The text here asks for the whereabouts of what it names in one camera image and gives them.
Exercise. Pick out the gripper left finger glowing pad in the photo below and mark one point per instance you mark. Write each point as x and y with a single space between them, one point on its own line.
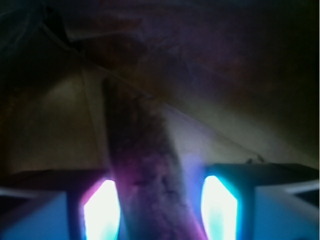
59 205

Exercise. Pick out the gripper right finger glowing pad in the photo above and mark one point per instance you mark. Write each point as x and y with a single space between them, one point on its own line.
260 202

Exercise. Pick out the dark wood chip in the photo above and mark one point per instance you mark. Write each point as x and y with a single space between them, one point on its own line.
147 170

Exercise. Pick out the brown paper bag bin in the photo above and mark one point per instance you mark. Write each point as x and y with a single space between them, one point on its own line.
239 79

